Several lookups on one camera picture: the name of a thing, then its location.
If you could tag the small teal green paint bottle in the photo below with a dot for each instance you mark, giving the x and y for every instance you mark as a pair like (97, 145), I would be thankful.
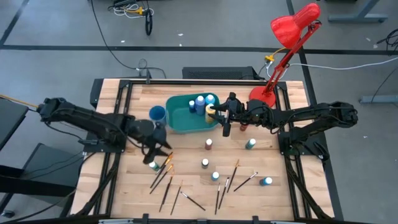
(249, 144)

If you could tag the black cabinet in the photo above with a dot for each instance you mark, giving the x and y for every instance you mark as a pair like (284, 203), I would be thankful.
(53, 168)

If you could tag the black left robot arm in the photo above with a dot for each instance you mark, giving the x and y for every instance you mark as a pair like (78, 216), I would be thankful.
(87, 119)

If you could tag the large yellow paint bottle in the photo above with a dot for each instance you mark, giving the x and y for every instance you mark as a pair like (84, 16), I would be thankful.
(210, 113)

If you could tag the grey desk foot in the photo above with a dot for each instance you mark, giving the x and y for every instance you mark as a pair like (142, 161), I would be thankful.
(357, 18)
(379, 99)

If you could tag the black caster wheel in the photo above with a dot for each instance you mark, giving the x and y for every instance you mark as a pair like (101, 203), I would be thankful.
(7, 214)

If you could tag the teal plastic bin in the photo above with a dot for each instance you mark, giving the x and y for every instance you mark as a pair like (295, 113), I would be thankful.
(182, 119)

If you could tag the blue plastic cup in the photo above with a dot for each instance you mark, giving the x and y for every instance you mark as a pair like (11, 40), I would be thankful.
(157, 113)

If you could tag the small brown paint bottle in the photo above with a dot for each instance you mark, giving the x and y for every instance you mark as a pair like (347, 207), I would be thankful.
(208, 144)

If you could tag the large purple paint bottle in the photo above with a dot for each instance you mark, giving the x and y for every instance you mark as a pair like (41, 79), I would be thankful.
(200, 105)

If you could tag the red desk lamp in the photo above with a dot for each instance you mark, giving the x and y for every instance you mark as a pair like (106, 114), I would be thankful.
(262, 99)

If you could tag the small black paint bottle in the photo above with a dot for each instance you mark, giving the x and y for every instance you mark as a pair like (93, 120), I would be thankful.
(205, 163)

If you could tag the small turquoise paint bottle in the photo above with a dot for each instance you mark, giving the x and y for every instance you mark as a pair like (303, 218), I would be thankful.
(214, 176)

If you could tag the black rail clip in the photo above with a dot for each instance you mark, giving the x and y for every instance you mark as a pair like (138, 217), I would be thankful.
(145, 217)
(256, 219)

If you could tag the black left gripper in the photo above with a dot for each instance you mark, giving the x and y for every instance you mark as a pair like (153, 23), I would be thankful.
(159, 135)

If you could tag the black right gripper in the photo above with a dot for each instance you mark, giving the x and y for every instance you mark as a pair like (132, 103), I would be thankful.
(245, 112)

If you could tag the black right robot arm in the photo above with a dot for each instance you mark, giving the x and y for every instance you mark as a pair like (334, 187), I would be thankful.
(311, 115)

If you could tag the small dark blue paint bottle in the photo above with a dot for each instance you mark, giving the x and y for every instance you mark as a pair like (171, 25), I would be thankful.
(191, 106)

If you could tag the black perforated box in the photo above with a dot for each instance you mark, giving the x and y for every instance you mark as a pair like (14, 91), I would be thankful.
(217, 73)

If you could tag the large light blue paint bottle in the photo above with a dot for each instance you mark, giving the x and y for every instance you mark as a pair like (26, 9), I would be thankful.
(210, 99)

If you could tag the silver aluminium bracket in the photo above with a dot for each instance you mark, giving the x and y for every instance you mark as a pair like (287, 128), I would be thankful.
(287, 222)
(116, 221)

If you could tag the black flat panel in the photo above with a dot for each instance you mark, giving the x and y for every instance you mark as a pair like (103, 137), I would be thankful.
(96, 93)

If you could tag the black desk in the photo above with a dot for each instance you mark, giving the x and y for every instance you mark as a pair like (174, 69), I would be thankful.
(11, 121)

